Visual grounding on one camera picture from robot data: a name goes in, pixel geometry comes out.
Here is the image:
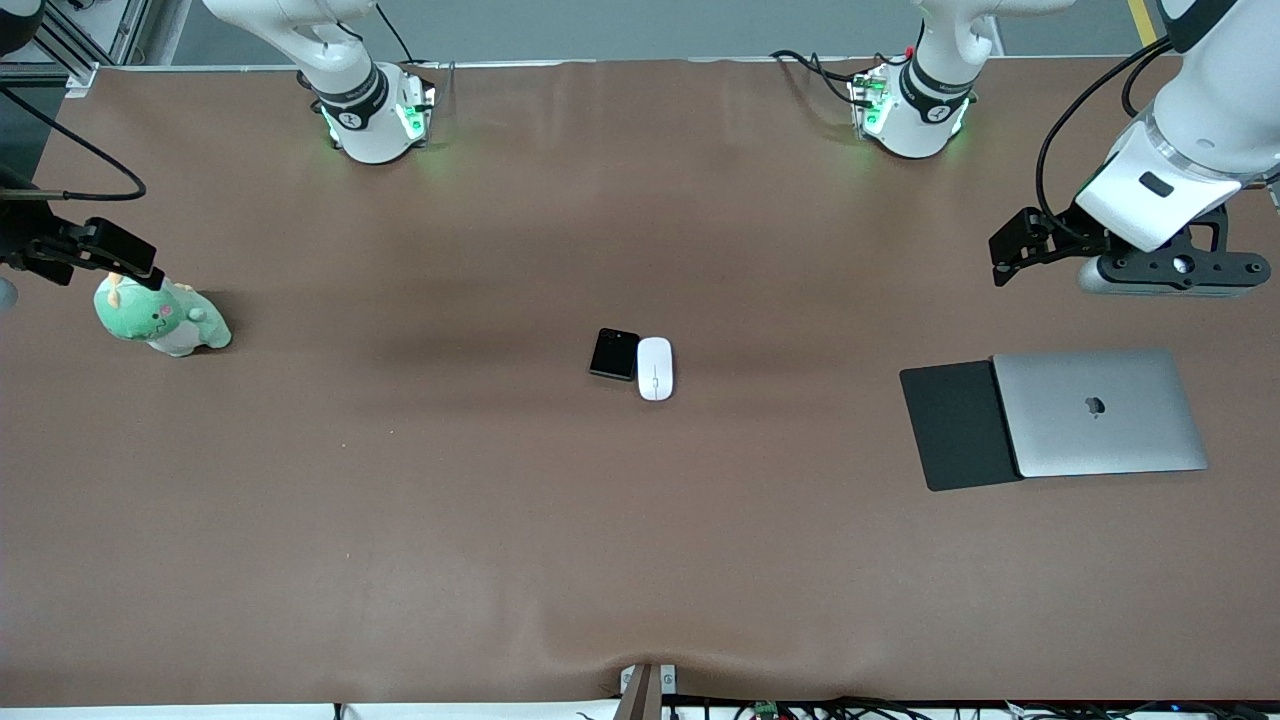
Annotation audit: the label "white computer mouse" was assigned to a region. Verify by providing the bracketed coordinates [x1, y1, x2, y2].
[637, 337, 675, 402]

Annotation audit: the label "black phone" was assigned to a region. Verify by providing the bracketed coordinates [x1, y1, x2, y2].
[588, 327, 641, 382]

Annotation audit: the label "black mouse pad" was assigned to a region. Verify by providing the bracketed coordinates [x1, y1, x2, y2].
[899, 360, 1023, 493]

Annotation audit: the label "green dinosaur plush toy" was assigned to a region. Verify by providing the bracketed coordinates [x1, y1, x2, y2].
[94, 272, 233, 358]

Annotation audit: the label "silver laptop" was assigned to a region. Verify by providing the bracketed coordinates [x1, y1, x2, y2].
[992, 348, 1209, 479]

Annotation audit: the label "brown table cover mat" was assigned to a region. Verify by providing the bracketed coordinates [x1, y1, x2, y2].
[0, 58, 1280, 706]

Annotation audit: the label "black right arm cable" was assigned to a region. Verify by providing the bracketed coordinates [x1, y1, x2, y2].
[0, 85, 148, 203]

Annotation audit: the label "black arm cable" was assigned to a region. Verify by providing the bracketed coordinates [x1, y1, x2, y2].
[1035, 38, 1173, 246]
[0, 85, 148, 203]

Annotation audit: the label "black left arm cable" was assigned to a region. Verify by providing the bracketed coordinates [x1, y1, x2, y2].
[1035, 38, 1173, 246]

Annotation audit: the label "aluminium frame struts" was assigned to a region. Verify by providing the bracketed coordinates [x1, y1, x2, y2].
[0, 0, 191, 96]

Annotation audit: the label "black left base cables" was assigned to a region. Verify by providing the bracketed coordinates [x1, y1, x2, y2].
[770, 48, 906, 109]

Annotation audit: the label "black right base cable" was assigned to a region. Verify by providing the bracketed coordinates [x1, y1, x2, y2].
[375, 0, 456, 111]

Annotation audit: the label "black cable bundle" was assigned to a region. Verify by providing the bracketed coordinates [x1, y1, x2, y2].
[570, 695, 1280, 720]

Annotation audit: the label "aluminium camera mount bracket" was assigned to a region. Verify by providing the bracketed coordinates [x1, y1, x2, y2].
[618, 662, 679, 720]

